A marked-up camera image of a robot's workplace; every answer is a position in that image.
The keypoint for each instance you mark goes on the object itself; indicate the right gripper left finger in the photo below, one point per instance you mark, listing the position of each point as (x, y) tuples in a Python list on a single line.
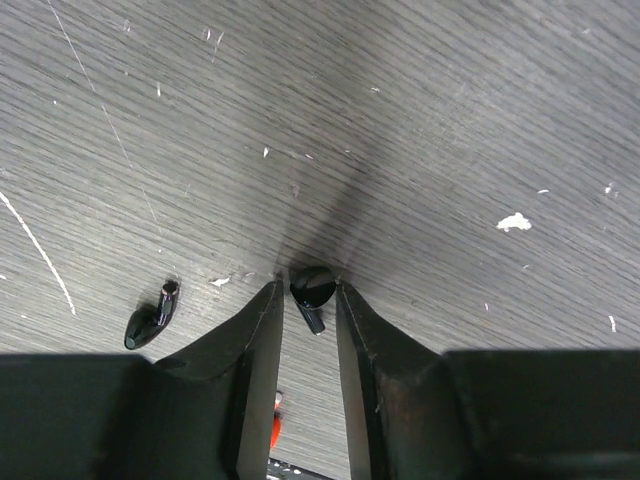
[(203, 412)]

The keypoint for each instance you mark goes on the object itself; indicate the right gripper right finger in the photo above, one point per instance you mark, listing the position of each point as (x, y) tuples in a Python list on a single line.
[(412, 413)]

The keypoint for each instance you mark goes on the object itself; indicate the black earbud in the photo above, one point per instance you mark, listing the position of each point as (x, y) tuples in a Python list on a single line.
[(149, 320), (312, 288)]

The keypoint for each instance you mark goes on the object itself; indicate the orange earbud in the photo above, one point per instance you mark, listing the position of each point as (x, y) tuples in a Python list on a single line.
[(277, 421)]

